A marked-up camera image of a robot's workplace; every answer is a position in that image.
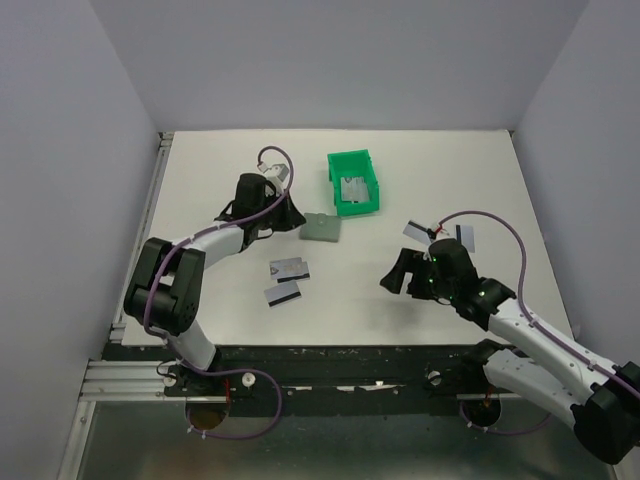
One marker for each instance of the left aluminium frame extrusion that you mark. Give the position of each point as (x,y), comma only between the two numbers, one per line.
(83,418)

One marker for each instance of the silver card in bin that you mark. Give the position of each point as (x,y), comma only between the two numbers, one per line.
(355,190)

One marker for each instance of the green leather card holder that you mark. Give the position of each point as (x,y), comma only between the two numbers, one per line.
(320,227)

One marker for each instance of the card under patterned card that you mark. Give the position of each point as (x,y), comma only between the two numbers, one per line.
(293,272)

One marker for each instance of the silver magnetic stripe card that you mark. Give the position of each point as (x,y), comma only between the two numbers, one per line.
(282,293)

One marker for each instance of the far right silver card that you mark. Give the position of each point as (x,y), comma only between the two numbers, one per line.
(465,235)

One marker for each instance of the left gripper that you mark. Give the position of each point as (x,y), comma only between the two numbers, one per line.
(291,216)

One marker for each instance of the silver card near right gripper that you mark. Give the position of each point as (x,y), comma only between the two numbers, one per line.
(417,232)

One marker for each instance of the green plastic bin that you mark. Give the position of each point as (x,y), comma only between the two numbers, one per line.
(353,163)

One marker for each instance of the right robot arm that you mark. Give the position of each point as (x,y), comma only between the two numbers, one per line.
(595,397)

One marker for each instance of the patterned credit card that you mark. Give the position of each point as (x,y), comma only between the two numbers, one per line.
(275,264)

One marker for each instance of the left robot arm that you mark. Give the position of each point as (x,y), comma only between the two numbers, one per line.
(165,288)

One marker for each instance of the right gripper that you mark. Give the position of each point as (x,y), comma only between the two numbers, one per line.
(412,261)

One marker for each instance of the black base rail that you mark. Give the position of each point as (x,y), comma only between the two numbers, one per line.
(325,381)

